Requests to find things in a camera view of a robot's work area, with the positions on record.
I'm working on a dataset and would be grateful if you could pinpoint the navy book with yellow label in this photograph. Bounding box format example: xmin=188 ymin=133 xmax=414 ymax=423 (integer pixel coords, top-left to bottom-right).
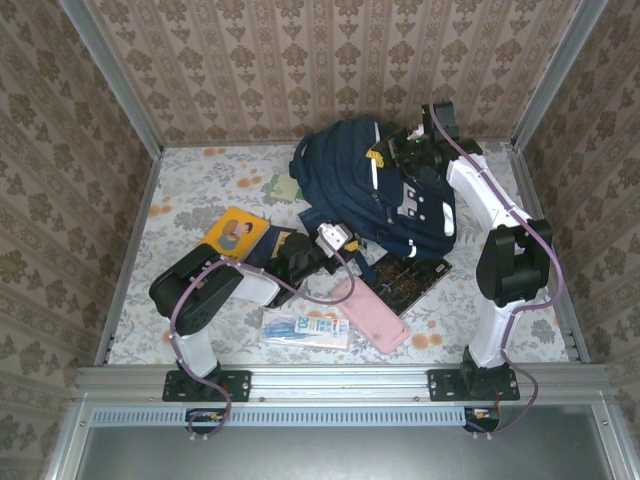
xmin=244 ymin=224 xmax=301 ymax=271

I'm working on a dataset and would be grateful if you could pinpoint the navy blue backpack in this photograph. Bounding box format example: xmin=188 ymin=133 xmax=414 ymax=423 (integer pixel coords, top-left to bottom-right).
xmin=288 ymin=115 xmax=459 ymax=289

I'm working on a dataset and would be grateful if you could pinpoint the yellow illustrated book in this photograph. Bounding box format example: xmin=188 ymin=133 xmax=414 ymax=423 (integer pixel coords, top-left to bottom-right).
xmin=198 ymin=205 xmax=271 ymax=264

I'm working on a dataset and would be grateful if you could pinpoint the clear pack of pens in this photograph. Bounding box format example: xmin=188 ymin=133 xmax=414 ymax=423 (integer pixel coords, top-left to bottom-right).
xmin=259 ymin=307 xmax=351 ymax=351

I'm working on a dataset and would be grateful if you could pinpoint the black book with gold print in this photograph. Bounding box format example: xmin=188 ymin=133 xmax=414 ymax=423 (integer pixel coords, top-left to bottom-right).
xmin=372 ymin=252 xmax=454 ymax=317

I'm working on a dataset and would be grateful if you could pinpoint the green notebook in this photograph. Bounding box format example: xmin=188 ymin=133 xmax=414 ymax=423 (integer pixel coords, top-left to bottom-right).
xmin=264 ymin=172 xmax=306 ymax=204

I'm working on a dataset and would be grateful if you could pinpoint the pink pencil case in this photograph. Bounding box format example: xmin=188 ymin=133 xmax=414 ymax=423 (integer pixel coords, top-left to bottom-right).
xmin=331 ymin=276 xmax=411 ymax=355

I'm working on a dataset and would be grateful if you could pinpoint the floral table cover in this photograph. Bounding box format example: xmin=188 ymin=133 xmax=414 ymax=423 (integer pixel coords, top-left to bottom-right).
xmin=107 ymin=142 xmax=571 ymax=366

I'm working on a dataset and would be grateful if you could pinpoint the grey metal sheet panel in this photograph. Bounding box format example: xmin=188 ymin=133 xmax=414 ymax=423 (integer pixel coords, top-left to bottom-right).
xmin=44 ymin=399 xmax=640 ymax=480

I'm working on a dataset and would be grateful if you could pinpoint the aluminium mounting rail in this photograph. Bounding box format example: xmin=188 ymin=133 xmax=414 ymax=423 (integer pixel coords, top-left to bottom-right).
xmin=74 ymin=363 xmax=614 ymax=404

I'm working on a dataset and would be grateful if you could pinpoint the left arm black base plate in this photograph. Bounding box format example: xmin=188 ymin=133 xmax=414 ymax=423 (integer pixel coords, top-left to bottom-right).
xmin=162 ymin=368 xmax=252 ymax=403

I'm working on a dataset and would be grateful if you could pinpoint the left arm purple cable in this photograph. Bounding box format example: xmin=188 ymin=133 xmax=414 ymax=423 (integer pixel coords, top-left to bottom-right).
xmin=169 ymin=234 xmax=357 ymax=442

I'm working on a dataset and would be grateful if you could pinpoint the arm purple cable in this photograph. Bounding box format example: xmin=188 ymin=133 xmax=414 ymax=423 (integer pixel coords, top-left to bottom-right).
xmin=169 ymin=234 xmax=357 ymax=442
xmin=429 ymin=97 xmax=566 ymax=441

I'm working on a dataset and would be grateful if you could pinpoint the right aluminium frame post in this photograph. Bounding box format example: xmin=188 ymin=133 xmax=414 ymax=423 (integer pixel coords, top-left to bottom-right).
xmin=512 ymin=0 xmax=609 ymax=149

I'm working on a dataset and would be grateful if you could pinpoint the aluminium frame post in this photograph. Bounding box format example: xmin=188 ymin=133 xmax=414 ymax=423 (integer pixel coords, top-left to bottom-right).
xmin=59 ymin=0 xmax=165 ymax=156
xmin=512 ymin=0 xmax=609 ymax=149

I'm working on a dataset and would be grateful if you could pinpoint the grey slotted cable duct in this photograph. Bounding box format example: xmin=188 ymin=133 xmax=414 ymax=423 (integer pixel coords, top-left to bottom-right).
xmin=89 ymin=405 xmax=501 ymax=427

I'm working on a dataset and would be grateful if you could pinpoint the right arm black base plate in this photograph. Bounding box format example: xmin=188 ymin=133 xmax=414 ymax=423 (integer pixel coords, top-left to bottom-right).
xmin=427 ymin=368 xmax=521 ymax=403

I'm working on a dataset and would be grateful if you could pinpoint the left aluminium side rail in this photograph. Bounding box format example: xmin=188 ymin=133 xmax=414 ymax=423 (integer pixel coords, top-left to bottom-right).
xmin=94 ymin=144 xmax=164 ymax=366

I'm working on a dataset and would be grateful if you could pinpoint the aluminium side rail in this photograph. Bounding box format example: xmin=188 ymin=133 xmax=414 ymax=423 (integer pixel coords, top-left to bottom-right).
xmin=504 ymin=142 xmax=591 ymax=364
xmin=94 ymin=144 xmax=164 ymax=366

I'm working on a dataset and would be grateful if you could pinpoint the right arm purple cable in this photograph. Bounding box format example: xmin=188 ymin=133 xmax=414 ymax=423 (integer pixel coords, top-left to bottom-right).
xmin=429 ymin=97 xmax=566 ymax=441

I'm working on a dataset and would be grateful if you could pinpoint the left small wired connector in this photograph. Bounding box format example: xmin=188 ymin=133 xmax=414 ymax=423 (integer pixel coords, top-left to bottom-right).
xmin=185 ymin=407 xmax=226 ymax=434

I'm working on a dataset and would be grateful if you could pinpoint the small wired connector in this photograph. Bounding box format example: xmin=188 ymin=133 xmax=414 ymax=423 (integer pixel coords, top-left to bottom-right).
xmin=185 ymin=407 xmax=226 ymax=434
xmin=463 ymin=405 xmax=501 ymax=432

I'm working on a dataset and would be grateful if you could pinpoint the right small wired connector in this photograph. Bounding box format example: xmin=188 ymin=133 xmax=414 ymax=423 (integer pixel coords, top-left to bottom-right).
xmin=463 ymin=405 xmax=501 ymax=432

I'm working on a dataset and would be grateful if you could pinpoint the right aluminium side rail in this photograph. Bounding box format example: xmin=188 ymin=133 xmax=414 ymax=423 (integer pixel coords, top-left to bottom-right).
xmin=504 ymin=142 xmax=591 ymax=364

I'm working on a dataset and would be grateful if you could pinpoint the left aluminium frame post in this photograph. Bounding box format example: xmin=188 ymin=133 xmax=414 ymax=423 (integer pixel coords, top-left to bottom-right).
xmin=59 ymin=0 xmax=165 ymax=156

